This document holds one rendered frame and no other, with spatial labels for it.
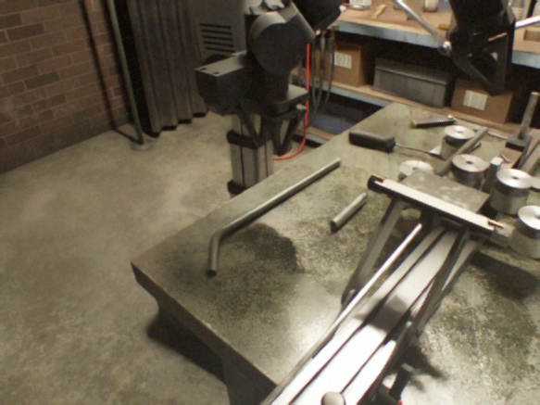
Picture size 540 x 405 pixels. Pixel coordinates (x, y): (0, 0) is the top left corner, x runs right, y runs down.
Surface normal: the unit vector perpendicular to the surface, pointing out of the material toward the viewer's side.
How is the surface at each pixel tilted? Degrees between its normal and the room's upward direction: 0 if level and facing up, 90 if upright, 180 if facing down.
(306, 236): 0
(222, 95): 90
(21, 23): 90
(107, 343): 0
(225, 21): 100
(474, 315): 0
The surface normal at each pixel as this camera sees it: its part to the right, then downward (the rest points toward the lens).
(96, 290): -0.04, -0.81
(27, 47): 0.73, 0.37
